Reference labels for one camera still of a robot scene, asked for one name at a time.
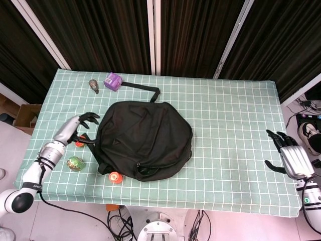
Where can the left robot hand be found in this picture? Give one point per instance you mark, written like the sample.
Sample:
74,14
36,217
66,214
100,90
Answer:
67,129

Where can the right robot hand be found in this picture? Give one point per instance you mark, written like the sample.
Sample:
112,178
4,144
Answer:
296,158

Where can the black fabric backpack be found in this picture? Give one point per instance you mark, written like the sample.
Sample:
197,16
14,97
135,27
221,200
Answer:
143,135

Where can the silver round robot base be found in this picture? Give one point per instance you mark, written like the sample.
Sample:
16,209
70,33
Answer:
160,228

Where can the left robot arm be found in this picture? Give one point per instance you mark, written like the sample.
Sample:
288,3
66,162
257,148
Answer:
32,173

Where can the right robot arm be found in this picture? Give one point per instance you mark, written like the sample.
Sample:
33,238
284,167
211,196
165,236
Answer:
311,195

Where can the red and green toy fruit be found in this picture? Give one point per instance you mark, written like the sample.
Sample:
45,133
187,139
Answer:
79,144

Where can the black and white shoe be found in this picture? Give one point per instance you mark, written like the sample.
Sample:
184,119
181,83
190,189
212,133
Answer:
311,136

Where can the green patterned ball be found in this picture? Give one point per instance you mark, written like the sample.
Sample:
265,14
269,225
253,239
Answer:
75,163

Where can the brown cardboard box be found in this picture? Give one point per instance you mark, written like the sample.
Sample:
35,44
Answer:
26,116

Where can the dark patterned small object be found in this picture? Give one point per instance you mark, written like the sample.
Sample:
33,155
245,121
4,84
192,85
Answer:
94,86

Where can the purple cardboard box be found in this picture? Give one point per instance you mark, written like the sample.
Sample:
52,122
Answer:
113,81

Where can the red cylinder can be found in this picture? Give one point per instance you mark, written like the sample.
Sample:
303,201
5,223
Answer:
115,177

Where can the green checked tablecloth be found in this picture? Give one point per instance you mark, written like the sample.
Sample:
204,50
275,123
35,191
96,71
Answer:
225,150

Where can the dark pleated curtain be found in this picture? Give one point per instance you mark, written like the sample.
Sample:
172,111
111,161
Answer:
107,32

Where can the white frame post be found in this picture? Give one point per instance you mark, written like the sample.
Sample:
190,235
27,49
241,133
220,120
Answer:
42,32
235,37
153,37
301,90

